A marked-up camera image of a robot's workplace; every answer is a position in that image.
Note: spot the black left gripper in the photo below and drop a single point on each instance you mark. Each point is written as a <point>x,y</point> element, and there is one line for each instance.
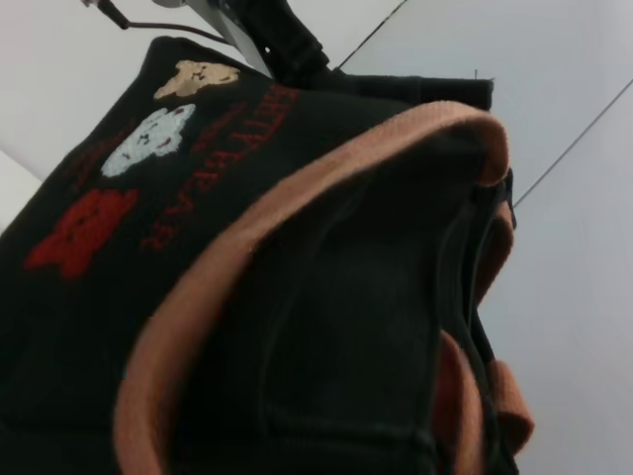
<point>279,20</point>

